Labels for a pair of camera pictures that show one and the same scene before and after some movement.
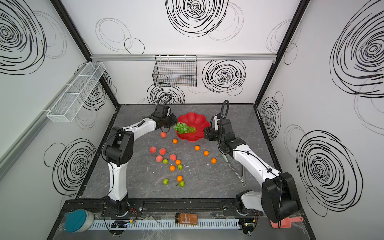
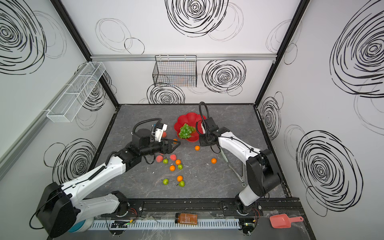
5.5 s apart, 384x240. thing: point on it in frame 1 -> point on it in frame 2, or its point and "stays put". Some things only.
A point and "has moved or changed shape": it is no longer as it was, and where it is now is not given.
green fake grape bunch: x=183 y=128 has moved or changed shape
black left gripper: x=170 y=120 -> x=163 y=146
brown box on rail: x=186 y=218 stays put
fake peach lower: x=159 y=158 stays put
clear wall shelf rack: x=68 y=105 stays put
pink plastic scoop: x=286 y=222 stays put
